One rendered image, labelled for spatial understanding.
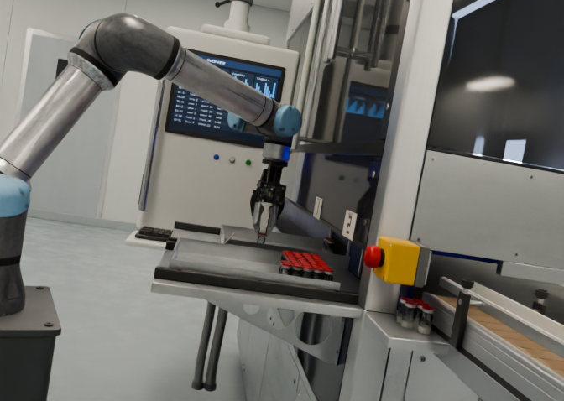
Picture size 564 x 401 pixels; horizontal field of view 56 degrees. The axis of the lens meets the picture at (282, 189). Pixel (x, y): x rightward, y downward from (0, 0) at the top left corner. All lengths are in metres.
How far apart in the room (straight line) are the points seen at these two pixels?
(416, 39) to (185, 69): 0.46
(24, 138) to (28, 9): 5.85
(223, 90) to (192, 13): 5.56
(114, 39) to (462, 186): 0.73
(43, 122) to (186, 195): 0.90
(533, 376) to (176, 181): 1.47
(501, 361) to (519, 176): 0.42
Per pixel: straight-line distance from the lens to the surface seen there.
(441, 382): 1.15
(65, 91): 1.18
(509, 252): 1.14
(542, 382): 0.76
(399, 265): 0.94
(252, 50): 2.00
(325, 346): 1.17
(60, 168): 6.73
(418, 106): 1.03
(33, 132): 1.17
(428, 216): 1.05
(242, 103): 1.20
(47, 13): 6.93
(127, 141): 6.58
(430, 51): 1.05
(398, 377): 1.11
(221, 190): 1.97
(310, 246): 1.67
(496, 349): 0.84
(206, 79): 1.15
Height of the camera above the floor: 1.13
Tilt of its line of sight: 3 degrees down
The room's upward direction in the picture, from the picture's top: 10 degrees clockwise
